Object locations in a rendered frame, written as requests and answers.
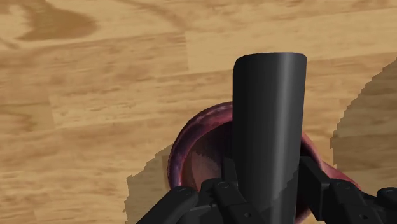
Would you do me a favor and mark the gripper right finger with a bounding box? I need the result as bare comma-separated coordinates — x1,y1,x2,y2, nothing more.
298,155,397,224

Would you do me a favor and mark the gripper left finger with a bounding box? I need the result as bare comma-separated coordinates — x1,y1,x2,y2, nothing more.
136,156,266,224

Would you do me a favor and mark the dark red bowl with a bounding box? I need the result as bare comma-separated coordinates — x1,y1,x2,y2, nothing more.
167,101,362,224

